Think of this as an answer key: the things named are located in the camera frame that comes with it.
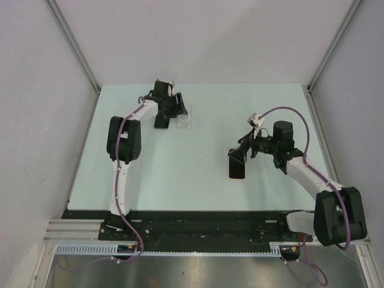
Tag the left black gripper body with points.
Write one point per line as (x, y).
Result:
(171, 108)

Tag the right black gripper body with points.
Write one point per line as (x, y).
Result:
(260, 144)

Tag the pink cased phone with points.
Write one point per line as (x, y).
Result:
(236, 170)

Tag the clear phone case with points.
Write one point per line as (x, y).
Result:
(184, 122)

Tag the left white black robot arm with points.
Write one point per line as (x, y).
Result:
(124, 143)

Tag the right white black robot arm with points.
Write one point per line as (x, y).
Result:
(338, 217)

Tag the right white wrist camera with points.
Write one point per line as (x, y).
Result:
(256, 121)

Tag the right aluminium corner post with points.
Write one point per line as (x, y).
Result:
(335, 42)

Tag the aluminium corner post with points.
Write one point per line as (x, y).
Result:
(335, 42)
(69, 37)

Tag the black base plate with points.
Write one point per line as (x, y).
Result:
(263, 226)

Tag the left aluminium corner post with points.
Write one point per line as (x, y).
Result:
(69, 37)

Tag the aluminium frame rail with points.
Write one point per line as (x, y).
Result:
(78, 231)

